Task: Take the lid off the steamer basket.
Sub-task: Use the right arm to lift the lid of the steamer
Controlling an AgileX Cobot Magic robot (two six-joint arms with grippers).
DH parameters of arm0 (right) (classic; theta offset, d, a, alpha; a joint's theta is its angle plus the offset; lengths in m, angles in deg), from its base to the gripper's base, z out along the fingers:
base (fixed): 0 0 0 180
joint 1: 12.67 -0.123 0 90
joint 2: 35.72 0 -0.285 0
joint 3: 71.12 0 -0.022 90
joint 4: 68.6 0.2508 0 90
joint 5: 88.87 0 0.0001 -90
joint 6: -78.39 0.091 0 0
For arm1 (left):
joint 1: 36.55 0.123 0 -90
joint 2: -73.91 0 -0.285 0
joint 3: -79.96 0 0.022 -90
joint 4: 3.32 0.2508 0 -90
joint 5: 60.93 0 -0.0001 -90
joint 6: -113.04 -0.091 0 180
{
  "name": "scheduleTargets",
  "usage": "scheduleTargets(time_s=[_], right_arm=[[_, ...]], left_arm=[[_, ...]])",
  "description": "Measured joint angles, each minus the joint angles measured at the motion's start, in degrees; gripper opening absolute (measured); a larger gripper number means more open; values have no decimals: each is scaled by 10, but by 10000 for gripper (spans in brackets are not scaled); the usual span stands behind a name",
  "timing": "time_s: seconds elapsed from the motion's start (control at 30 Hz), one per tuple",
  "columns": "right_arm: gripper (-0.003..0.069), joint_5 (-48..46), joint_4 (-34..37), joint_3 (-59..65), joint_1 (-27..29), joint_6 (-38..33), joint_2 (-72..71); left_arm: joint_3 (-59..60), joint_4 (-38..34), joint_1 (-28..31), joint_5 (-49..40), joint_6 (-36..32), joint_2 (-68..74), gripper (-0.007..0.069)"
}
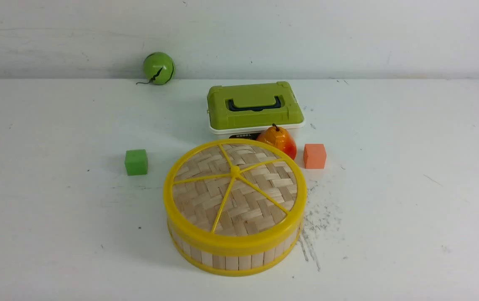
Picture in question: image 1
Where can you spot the orange toy pear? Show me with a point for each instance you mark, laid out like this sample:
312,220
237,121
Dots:
279,138

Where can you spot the bamboo steamer basket yellow rims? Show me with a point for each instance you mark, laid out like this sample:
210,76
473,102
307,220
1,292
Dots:
234,265

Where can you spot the yellow woven bamboo steamer lid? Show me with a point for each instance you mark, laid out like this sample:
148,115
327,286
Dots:
235,197

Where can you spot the green lidded plastic storage box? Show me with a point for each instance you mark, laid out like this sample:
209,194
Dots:
244,111

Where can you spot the orange foam cube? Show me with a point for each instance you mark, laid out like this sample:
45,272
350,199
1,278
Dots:
315,156

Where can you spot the green toy ball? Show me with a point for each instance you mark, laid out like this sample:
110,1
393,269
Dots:
158,68

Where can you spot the green foam cube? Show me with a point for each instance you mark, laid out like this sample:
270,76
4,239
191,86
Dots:
136,162

